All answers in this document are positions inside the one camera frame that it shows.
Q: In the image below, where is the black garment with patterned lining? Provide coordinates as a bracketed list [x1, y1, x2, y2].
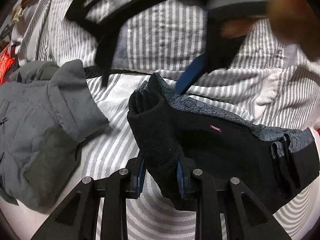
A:
[127, 74, 319, 212]

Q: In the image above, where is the person's right hand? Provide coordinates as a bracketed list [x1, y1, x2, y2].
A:
[221, 0, 320, 61]

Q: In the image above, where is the grey striped bed sheet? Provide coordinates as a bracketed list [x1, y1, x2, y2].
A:
[11, 0, 319, 239]

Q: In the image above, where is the grey padded jacket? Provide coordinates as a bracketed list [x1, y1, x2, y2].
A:
[1, 60, 108, 212]

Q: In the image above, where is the red embroidered cushion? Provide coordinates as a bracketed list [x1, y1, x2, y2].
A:
[1, 0, 37, 84]

